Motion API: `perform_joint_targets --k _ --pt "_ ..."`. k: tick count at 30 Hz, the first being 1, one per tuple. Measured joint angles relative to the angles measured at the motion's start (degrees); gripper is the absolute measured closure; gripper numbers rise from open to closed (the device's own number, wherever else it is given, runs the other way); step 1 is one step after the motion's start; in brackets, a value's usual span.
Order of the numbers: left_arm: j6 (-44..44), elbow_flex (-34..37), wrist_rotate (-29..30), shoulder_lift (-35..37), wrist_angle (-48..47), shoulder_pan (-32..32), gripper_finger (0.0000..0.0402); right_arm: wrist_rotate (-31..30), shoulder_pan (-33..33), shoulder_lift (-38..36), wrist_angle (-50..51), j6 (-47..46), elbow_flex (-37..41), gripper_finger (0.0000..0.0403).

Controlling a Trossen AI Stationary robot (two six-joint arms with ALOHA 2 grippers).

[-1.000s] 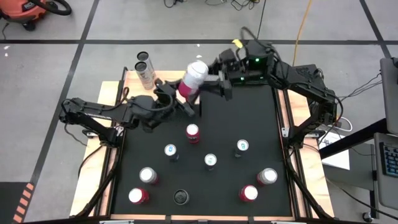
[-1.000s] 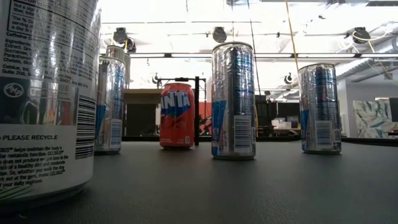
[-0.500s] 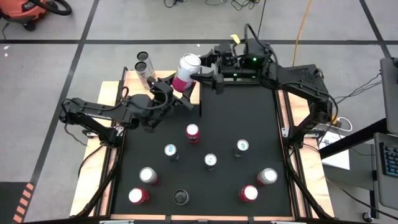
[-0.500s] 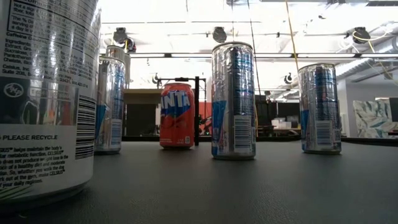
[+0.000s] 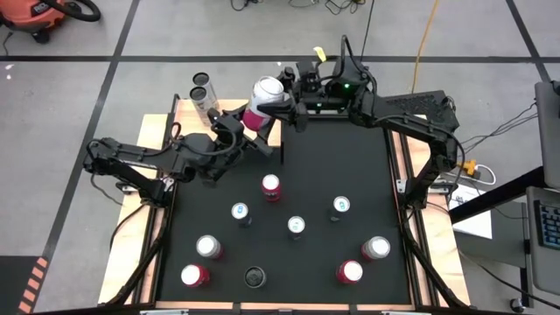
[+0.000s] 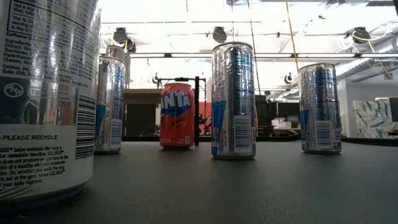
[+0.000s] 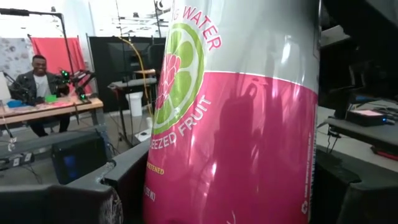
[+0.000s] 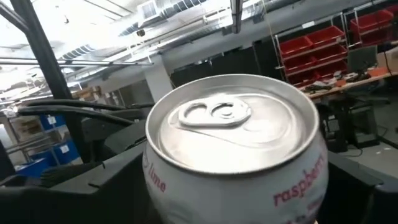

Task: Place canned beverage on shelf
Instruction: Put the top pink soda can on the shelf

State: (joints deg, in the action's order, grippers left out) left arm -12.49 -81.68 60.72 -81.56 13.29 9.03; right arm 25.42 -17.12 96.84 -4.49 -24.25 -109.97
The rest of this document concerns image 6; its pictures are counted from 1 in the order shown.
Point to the background robot with green lights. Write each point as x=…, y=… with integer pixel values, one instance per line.
x=205, y=124

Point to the red background panel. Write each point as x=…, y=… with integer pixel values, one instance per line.
x=205, y=110

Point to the silver ventilation duct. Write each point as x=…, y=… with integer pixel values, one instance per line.
x=367, y=60

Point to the ceiling light strip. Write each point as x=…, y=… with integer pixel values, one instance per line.
x=273, y=55
x=326, y=55
x=191, y=55
x=146, y=55
x=379, y=55

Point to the silver blue Red Bull can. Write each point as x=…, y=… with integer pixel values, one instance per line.
x=110, y=105
x=319, y=109
x=233, y=102

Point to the red Fanta can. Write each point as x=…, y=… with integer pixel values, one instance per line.
x=177, y=118

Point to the white Celsius can black lid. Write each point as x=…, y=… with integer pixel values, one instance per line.
x=46, y=93

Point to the black wall monitor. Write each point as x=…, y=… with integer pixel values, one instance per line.
x=394, y=109

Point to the white cardboard box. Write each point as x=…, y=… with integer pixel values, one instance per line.
x=281, y=124

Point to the abstract wall painting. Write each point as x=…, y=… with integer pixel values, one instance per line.
x=373, y=119

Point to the black aluminium table frame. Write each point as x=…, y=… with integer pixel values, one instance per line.
x=370, y=142

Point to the wooden shelf board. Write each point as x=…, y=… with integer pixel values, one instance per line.
x=141, y=96

